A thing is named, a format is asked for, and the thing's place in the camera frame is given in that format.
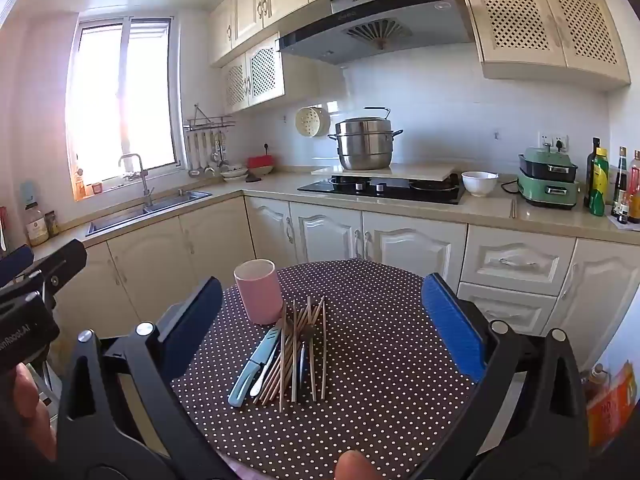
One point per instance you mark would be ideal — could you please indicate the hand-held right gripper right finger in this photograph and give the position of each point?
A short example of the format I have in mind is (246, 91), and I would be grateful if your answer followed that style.
(452, 330)

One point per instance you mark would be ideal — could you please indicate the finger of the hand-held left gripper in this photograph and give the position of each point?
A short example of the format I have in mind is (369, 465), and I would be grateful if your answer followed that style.
(62, 267)
(15, 265)

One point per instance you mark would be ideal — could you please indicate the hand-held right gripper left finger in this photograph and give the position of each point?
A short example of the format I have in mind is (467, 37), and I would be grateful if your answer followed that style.
(192, 330)

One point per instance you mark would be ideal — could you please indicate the light blue knife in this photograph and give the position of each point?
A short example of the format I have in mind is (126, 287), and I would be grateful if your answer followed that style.
(250, 370)

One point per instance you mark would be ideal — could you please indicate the pink cup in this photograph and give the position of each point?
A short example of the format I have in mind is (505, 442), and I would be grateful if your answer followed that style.
(260, 292)

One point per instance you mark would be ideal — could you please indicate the metal spoon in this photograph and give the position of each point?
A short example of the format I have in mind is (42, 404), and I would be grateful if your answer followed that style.
(256, 385)

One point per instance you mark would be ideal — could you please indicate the black slender utensil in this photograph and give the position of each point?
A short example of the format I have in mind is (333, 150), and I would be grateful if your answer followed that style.
(302, 365)

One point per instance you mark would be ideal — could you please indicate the bundle of wooden chopsticks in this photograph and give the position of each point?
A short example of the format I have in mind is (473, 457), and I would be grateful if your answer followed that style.
(314, 360)

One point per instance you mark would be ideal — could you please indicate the row of hanging kitchen utensils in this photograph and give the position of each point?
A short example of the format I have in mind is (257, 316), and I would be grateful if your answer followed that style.
(202, 152)

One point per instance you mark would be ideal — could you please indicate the person's left hand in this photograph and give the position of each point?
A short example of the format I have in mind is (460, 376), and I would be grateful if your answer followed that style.
(32, 410)

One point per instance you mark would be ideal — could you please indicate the person's right hand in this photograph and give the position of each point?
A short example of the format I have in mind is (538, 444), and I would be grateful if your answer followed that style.
(356, 467)

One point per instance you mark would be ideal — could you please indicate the glass jar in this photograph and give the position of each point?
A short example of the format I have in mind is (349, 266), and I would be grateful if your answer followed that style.
(36, 227)

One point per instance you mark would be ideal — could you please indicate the brown polka dot tablecloth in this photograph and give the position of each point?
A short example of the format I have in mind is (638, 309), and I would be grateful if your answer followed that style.
(380, 360)

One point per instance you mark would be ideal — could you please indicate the windowsill bottle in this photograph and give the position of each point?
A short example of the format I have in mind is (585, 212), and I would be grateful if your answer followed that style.
(79, 185)

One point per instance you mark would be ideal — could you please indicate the small red jar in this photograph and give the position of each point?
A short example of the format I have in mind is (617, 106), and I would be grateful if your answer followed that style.
(96, 188)

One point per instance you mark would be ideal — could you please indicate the stainless steel sink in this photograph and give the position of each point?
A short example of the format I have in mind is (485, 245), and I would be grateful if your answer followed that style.
(150, 207)

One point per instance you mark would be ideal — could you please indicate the metal faucet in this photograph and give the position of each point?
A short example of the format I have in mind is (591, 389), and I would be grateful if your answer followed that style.
(140, 170)

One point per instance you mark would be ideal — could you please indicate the white bowl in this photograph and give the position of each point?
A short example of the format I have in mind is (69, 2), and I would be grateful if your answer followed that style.
(479, 184)

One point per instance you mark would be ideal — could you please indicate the black gas stove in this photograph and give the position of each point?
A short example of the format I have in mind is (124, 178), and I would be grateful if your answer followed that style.
(390, 191)

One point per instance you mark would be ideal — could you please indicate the stack of white bowls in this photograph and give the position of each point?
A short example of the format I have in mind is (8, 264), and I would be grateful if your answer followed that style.
(234, 172)

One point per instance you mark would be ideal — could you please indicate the green electric cooker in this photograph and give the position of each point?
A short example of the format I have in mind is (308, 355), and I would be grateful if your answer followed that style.
(547, 180)

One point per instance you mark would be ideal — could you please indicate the kitchen window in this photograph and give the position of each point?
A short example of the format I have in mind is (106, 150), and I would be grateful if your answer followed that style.
(125, 100)

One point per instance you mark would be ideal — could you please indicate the orange packet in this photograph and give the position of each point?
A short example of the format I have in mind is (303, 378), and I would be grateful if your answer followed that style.
(612, 410)

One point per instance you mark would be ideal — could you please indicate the red container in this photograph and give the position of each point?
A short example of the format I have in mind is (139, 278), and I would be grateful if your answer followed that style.
(261, 164)

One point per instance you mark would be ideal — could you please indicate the stainless steel steamer pot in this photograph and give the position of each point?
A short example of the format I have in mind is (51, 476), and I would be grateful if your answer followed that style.
(365, 145)

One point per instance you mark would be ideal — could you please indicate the green bottle yellow cap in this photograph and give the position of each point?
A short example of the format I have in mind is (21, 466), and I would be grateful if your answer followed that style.
(599, 185)

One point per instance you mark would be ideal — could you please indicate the dark oil bottle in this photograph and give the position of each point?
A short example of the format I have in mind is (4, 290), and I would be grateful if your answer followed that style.
(592, 165)

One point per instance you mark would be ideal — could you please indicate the dark sauce bottle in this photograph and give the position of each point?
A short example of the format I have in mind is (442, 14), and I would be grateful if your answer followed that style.
(621, 175)

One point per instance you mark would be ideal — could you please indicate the red sauce bottle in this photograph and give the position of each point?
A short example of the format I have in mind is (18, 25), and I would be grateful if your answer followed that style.
(635, 185)

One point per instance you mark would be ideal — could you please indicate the cream colander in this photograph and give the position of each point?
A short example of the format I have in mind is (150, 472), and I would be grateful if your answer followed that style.
(311, 122)

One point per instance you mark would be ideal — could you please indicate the small lattice door cabinet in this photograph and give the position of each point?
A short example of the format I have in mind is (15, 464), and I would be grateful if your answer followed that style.
(255, 75)

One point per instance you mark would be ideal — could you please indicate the large lattice door cabinet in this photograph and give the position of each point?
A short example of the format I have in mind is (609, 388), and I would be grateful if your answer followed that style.
(540, 25)

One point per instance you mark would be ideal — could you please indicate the grey range hood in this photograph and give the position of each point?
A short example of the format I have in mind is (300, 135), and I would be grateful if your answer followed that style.
(360, 25)

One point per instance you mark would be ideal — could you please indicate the metal wall rack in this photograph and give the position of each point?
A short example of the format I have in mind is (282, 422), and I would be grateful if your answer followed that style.
(210, 122)

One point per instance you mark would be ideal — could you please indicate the white wall socket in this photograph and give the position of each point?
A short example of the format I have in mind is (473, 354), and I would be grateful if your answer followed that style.
(554, 141)

